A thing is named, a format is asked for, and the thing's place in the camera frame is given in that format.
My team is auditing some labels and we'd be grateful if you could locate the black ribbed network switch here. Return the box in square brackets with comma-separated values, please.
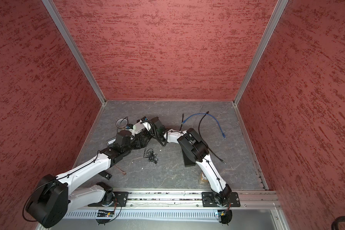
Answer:
[182, 151, 196, 167]

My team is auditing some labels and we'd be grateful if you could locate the blue ethernet cable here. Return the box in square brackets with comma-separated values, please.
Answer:
[182, 113, 227, 140]

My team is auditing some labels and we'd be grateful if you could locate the black power adapter with cable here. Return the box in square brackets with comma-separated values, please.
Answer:
[143, 149, 159, 165]

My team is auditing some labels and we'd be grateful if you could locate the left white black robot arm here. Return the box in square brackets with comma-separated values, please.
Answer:
[22, 130, 152, 228]

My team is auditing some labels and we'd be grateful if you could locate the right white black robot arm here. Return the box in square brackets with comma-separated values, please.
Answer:
[140, 117, 232, 208]

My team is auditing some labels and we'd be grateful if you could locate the brown tape roll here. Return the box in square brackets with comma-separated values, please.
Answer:
[116, 117, 128, 129]

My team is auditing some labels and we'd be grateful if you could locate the black desk calculator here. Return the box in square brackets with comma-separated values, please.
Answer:
[106, 137, 116, 146]

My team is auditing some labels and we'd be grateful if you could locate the amber glass jar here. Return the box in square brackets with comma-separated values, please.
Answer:
[198, 172, 209, 185]

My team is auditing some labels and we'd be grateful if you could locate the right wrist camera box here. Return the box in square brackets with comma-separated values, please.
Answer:
[135, 117, 149, 135]

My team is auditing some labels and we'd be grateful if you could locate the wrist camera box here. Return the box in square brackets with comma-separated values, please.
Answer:
[125, 124, 136, 136]
[135, 117, 149, 135]

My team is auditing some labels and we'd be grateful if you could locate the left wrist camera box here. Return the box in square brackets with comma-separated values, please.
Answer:
[125, 124, 136, 136]

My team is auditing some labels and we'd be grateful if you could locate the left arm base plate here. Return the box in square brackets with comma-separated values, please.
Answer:
[88, 191, 129, 208]

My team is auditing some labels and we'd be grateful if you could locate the white slotted cable duct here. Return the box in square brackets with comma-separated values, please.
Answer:
[64, 209, 219, 222]

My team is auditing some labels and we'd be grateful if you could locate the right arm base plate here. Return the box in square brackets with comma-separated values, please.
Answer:
[202, 191, 241, 208]

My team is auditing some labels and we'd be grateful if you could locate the aluminium front rail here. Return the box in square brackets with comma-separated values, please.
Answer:
[45, 188, 279, 209]

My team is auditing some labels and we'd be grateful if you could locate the left metal frame post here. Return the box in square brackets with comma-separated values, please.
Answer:
[42, 0, 107, 105]

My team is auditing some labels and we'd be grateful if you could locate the metal frame post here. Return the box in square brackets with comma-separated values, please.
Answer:
[42, 0, 107, 105]
[233, 0, 288, 106]

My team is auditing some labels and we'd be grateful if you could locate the right metal frame post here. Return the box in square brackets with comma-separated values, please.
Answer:
[233, 0, 288, 106]

